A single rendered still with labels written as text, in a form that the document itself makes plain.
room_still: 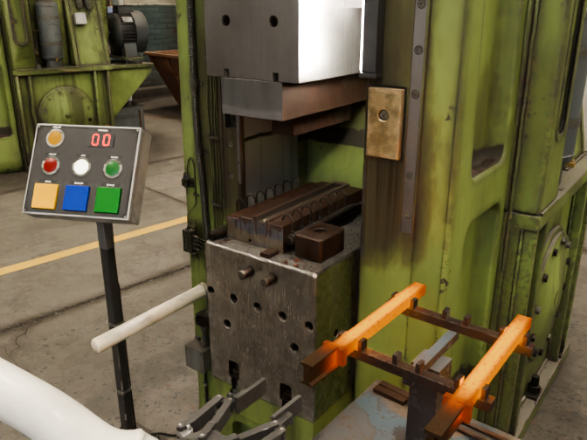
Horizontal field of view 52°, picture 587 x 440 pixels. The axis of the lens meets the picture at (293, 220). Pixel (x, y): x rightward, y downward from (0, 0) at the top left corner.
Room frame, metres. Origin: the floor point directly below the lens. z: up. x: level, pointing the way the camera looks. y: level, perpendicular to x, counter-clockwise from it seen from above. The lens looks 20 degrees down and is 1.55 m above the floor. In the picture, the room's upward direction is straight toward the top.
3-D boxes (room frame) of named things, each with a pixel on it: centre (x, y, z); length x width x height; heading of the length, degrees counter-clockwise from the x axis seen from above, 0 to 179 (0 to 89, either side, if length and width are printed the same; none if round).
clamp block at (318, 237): (1.48, -0.07, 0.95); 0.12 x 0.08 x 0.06; 144
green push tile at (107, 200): (1.66, 0.54, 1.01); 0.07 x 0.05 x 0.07; 79
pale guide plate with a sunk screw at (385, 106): (1.46, -0.22, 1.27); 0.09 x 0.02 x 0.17; 54
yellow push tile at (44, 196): (1.70, 0.73, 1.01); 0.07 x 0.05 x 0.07; 79
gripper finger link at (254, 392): (0.83, 0.07, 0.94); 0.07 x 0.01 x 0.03; 142
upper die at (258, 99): (1.71, -0.01, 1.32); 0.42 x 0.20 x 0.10; 144
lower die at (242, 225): (1.71, -0.01, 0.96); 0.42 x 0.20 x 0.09; 144
